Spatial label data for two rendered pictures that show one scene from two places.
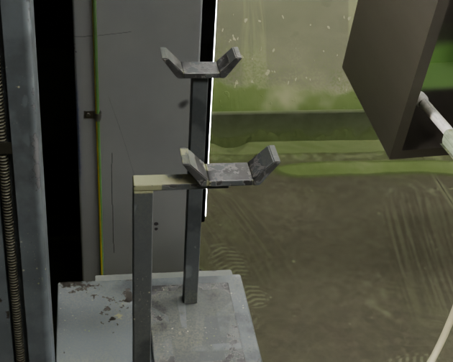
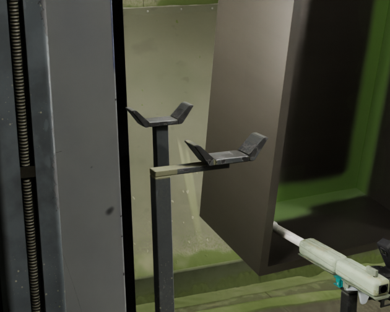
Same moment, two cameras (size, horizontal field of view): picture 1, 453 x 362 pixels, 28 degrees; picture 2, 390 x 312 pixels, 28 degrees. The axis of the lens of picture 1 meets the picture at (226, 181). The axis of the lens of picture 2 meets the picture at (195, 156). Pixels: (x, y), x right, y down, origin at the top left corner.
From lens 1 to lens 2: 28 cm
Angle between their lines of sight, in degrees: 21
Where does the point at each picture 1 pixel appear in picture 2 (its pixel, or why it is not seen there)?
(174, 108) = (102, 216)
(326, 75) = (177, 239)
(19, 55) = (41, 83)
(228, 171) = (226, 154)
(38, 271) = (59, 293)
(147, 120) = (80, 229)
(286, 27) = (138, 206)
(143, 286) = (166, 272)
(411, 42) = (260, 172)
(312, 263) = not seen: outside the picture
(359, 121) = (212, 274)
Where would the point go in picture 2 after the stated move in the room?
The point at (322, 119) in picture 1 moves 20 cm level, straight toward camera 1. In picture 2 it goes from (181, 277) to (185, 300)
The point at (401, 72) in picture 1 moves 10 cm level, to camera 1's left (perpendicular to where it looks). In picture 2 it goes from (255, 199) to (218, 202)
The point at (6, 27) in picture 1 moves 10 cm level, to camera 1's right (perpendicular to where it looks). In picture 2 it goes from (31, 59) to (135, 54)
